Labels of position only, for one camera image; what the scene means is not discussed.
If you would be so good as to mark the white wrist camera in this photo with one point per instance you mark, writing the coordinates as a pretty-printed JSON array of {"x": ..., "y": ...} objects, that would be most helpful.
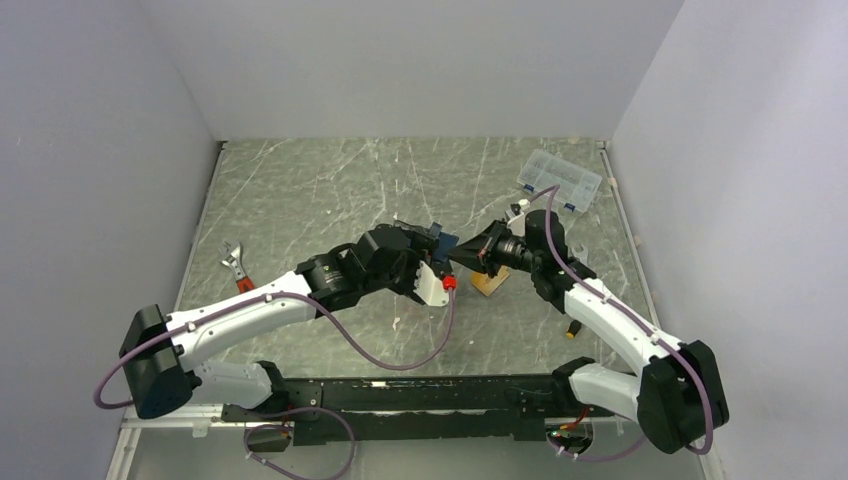
[
  {"x": 515, "y": 217},
  {"x": 429, "y": 283}
]

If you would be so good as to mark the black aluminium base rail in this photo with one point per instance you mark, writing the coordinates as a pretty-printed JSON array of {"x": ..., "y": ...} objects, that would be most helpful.
[{"x": 319, "y": 411}]

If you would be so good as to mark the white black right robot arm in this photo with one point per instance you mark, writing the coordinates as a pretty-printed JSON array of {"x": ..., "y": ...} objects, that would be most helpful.
[{"x": 673, "y": 389}]

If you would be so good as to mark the clear plastic organizer box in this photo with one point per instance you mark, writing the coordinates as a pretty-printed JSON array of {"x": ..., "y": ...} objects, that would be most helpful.
[{"x": 578, "y": 186}]

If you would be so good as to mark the red utility knife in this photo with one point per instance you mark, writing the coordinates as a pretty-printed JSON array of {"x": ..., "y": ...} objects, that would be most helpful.
[{"x": 231, "y": 257}]

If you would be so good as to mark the blue leather card holder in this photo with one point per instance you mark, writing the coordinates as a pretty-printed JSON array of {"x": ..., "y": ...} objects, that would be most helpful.
[{"x": 445, "y": 243}]

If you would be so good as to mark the yellow black small screwdriver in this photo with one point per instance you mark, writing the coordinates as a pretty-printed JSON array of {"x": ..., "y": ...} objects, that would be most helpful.
[{"x": 573, "y": 329}]

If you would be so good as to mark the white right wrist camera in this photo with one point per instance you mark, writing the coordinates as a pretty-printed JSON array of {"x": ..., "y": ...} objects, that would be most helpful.
[{"x": 515, "y": 217}]

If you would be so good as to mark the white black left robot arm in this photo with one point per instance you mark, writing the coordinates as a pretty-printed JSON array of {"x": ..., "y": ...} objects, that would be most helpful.
[{"x": 167, "y": 359}]

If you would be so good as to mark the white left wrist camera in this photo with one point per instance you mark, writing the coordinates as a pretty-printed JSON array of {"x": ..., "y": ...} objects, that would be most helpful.
[{"x": 429, "y": 283}]

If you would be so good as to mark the silver open-end wrench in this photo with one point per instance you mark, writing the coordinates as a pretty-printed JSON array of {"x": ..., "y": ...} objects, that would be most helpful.
[{"x": 581, "y": 253}]

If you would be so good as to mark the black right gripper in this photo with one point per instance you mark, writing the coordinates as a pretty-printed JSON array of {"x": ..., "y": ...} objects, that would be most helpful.
[{"x": 480, "y": 251}]

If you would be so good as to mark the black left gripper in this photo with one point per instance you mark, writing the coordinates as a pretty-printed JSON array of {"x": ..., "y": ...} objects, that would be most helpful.
[{"x": 420, "y": 239}]

